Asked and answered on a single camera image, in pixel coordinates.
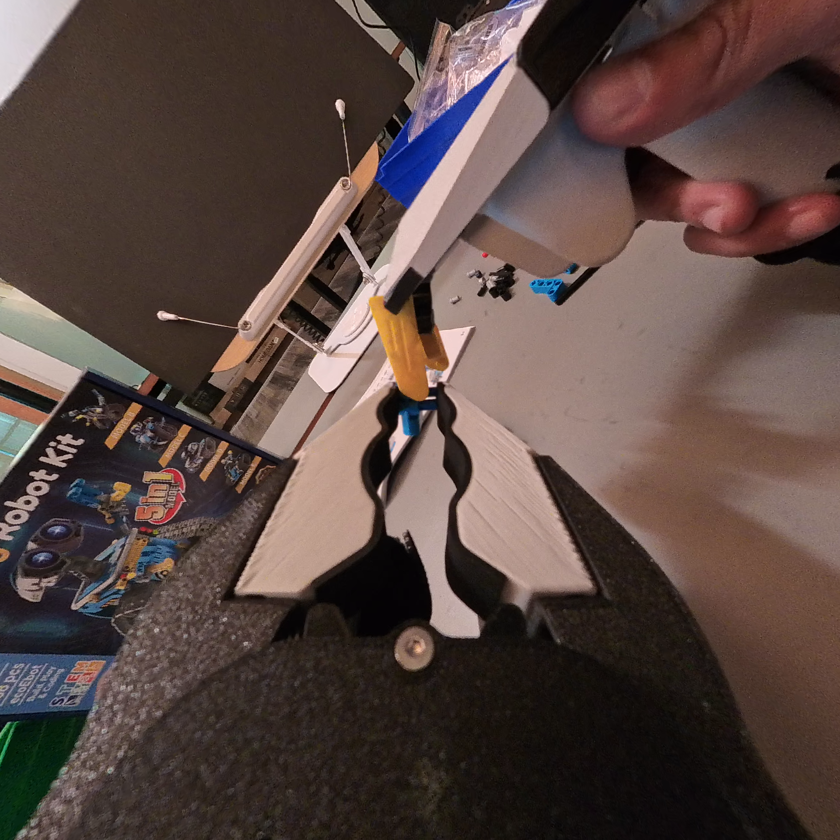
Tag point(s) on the blue yellow brick assembly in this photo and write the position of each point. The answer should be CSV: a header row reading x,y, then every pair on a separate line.
x,y
407,348

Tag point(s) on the green plastic bin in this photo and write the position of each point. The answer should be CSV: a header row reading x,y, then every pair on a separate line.
x,y
33,774

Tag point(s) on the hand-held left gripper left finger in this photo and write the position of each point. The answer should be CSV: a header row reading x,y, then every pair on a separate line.
x,y
315,518

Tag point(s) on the dark blue toy set box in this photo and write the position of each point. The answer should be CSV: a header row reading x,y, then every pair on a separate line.
x,y
98,525

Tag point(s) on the black partition panel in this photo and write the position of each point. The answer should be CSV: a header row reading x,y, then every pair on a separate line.
x,y
164,164

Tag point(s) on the clear plastic bags bundle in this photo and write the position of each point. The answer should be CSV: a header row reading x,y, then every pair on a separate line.
x,y
453,59

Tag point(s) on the blue plastic bin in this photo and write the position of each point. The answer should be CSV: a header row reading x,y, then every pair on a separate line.
x,y
420,157

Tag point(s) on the open instruction booklet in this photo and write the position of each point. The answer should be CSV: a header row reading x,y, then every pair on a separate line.
x,y
456,348

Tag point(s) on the white desk lamp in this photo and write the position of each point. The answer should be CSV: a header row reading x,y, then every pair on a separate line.
x,y
302,262

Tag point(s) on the pile of loose brick pieces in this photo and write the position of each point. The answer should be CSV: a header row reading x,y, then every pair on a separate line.
x,y
505,279

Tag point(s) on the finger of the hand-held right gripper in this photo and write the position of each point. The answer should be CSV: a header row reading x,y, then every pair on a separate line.
x,y
479,157

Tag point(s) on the person's right hand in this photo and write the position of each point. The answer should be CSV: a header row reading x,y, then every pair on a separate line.
x,y
689,59

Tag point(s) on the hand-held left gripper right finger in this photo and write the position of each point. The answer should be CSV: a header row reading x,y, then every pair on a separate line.
x,y
518,518

